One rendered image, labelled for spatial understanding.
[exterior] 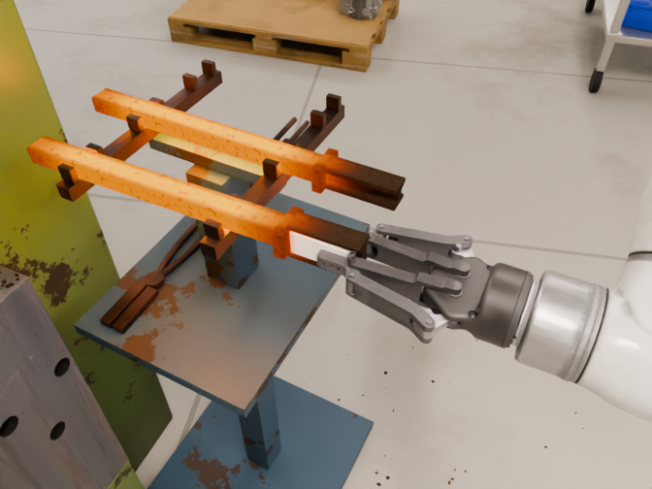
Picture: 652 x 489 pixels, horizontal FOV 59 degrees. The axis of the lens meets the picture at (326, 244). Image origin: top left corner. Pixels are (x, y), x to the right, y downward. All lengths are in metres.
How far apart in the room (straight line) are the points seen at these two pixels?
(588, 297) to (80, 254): 0.80
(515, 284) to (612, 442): 1.18
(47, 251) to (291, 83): 1.93
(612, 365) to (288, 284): 0.53
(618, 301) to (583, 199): 1.77
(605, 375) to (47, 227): 0.79
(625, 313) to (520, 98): 2.30
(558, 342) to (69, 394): 0.59
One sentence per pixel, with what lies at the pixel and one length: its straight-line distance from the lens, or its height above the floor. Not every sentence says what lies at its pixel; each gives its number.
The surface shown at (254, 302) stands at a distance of 0.90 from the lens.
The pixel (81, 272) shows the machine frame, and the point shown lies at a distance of 1.08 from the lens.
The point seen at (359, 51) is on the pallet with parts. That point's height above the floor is 0.10.
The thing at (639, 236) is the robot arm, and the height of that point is 1.02.
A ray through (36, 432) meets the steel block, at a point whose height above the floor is 0.72.
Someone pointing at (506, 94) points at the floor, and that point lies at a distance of 2.80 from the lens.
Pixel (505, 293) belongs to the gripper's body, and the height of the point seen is 0.99.
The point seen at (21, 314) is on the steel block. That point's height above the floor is 0.88.
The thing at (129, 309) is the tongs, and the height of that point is 0.70.
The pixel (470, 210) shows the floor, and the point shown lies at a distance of 2.12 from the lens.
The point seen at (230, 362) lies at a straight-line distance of 0.84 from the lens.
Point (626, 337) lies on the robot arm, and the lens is 0.53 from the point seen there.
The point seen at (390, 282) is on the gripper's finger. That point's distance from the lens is 0.56.
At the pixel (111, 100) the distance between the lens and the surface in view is 0.86.
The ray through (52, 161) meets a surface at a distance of 0.78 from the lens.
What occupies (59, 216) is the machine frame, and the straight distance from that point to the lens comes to 1.00.
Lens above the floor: 1.38
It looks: 45 degrees down
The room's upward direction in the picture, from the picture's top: straight up
